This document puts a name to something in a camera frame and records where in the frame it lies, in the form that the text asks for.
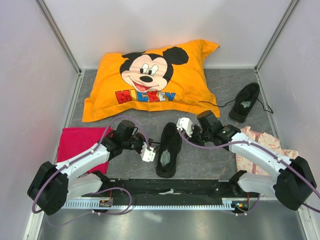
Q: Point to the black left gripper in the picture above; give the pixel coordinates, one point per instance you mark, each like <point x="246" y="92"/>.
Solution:
<point x="142" y="139"/>

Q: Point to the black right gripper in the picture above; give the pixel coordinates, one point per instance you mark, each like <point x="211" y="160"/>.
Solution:
<point x="195" y="127"/>

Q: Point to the black shoe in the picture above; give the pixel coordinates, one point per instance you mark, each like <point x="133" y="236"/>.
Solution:
<point x="248" y="93"/>
<point x="169" y="148"/>

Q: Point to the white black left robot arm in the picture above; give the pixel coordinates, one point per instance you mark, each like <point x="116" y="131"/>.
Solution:
<point x="54" y="184"/>

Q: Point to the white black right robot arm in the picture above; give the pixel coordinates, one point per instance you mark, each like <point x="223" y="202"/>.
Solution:
<point x="290" y="180"/>

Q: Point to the magenta folded cloth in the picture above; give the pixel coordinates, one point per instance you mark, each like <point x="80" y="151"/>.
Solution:
<point x="75" y="140"/>

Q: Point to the orange Mickey pillow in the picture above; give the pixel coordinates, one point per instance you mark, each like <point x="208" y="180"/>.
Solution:
<point x="168" y="78"/>

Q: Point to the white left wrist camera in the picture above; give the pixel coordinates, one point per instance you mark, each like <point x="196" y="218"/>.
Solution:
<point x="148" y="154"/>

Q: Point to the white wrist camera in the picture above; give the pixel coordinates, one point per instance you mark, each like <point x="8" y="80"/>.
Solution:
<point x="148" y="154"/>
<point x="186" y="125"/>

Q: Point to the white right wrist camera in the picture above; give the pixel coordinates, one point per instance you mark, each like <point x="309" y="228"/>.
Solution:
<point x="186" y="125"/>

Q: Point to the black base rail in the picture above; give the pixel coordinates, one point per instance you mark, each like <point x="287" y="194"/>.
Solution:
<point x="162" y="186"/>

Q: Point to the aluminium slotted rail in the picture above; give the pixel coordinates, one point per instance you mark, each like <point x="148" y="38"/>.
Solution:
<point x="155" y="202"/>

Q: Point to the right aluminium frame post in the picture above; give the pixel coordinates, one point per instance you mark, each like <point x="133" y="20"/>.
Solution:
<point x="276" y="34"/>

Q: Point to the aluminium frame post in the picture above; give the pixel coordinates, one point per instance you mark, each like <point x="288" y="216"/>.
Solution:
<point x="276" y="34"/>
<point x="58" y="34"/>

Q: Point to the left aluminium frame post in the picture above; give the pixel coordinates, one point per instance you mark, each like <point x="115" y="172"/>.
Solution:
<point x="58" y="34"/>

